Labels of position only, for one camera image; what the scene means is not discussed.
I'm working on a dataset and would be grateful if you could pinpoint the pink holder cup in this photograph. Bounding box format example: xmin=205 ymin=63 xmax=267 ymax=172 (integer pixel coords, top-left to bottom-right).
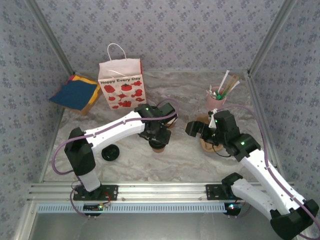
xmin=206 ymin=86 xmax=228 ymax=113

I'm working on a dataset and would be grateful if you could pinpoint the yellow paper napkin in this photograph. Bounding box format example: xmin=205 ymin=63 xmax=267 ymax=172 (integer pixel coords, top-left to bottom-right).
xmin=71 ymin=74 xmax=102 ymax=106

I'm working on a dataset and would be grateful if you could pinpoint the white red printed paper bag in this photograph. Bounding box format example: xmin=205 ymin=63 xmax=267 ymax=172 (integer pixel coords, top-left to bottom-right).
xmin=97 ymin=42 xmax=147 ymax=111

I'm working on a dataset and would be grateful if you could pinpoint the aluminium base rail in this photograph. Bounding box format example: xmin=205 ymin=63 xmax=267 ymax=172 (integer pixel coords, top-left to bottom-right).
xmin=27 ymin=181 xmax=300 ymax=202

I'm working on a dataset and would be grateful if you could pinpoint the blue paper napkin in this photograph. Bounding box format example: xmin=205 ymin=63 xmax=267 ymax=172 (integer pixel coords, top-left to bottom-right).
xmin=49 ymin=80 xmax=99 ymax=111

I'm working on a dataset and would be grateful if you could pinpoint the aluminium frame post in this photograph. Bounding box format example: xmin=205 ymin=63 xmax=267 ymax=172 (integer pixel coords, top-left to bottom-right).
xmin=24 ymin=0 xmax=76 ymax=76
xmin=247 ymin=0 xmax=299 ymax=76

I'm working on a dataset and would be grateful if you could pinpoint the black plastic cup lid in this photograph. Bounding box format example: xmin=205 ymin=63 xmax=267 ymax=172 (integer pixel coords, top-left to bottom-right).
xmin=101 ymin=144 xmax=121 ymax=162
xmin=149 ymin=139 xmax=168 ymax=150

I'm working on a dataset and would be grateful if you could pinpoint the wooden stirrer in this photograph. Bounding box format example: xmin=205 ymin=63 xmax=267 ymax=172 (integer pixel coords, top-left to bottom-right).
xmin=222 ymin=76 xmax=240 ymax=96
xmin=220 ymin=74 xmax=236 ymax=96

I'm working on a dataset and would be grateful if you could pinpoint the aluminium side rail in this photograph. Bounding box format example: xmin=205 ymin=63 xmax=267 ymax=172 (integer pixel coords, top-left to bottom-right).
xmin=244 ymin=71 xmax=286 ymax=182
xmin=38 ymin=72 xmax=76 ymax=182

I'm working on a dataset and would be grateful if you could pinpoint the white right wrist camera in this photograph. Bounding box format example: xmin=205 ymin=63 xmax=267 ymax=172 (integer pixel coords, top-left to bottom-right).
xmin=208 ymin=108 xmax=219 ymax=130

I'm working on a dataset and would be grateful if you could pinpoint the purple cable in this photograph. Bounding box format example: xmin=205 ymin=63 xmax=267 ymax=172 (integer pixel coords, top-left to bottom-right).
xmin=51 ymin=99 xmax=180 ymax=219
xmin=214 ymin=104 xmax=320 ymax=240

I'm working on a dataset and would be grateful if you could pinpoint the brown pulp cup carrier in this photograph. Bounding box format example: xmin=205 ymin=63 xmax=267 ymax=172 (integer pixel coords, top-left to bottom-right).
xmin=195 ymin=114 xmax=224 ymax=153
xmin=194 ymin=113 xmax=224 ymax=153

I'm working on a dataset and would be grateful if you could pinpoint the white wrapped straw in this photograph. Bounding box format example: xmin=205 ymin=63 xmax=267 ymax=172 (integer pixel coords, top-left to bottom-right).
xmin=217 ymin=69 xmax=230 ymax=93
xmin=223 ymin=79 xmax=241 ymax=98

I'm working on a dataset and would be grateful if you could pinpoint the small circuit board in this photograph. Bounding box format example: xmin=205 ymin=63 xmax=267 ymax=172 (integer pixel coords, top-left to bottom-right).
xmin=83 ymin=203 xmax=112 ymax=213
xmin=224 ymin=202 xmax=245 ymax=216

